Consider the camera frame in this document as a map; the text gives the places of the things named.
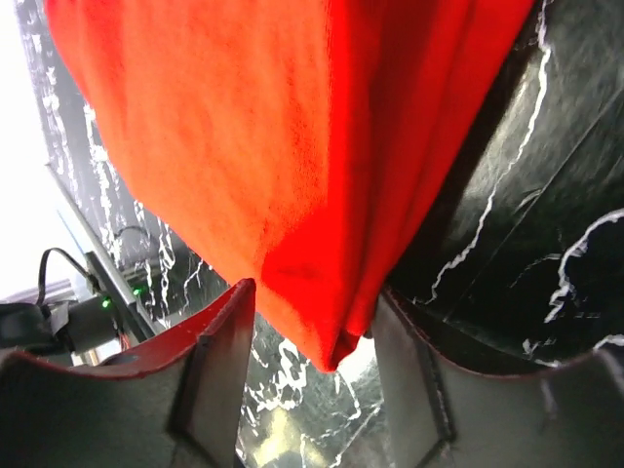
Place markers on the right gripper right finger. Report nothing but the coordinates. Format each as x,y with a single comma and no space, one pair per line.
452,401

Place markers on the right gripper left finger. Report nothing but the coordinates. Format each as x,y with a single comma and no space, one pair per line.
172,401

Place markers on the red t shirt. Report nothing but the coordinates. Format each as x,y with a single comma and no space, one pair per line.
297,143

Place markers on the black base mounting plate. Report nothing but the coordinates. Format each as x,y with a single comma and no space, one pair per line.
61,295

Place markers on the black marble pattern mat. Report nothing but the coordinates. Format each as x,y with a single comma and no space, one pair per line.
522,249

